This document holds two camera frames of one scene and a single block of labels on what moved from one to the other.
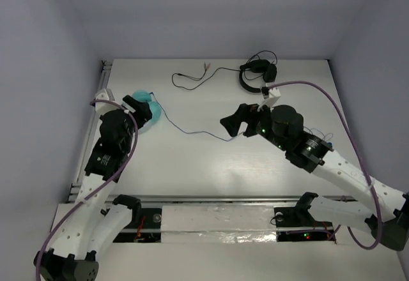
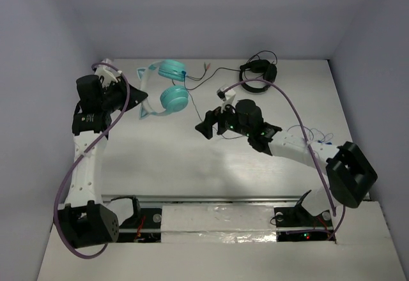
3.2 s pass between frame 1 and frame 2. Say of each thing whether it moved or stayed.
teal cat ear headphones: moved
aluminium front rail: stayed
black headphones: stayed
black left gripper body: moved
